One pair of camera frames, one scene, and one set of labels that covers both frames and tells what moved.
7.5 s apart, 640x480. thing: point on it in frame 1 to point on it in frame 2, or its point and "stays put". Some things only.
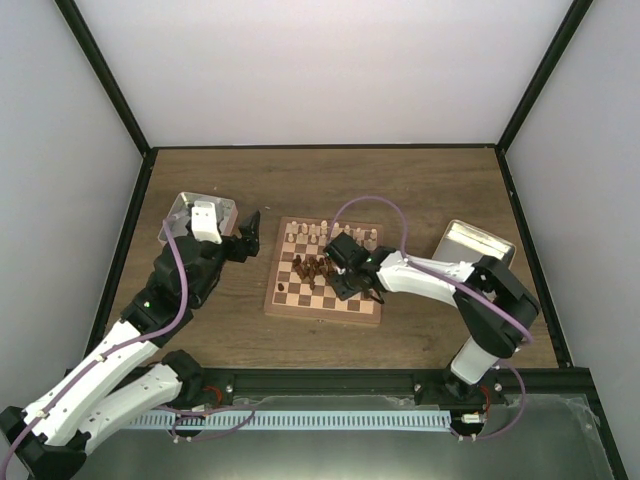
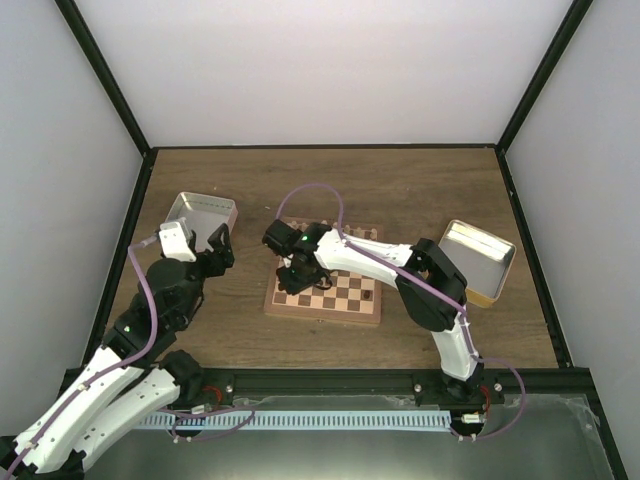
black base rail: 529,386 stays put
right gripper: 343,292 to 294,288
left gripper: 251,240 to 218,267
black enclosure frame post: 113,93 stays put
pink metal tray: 181,215 stays put
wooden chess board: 288,294 stays put
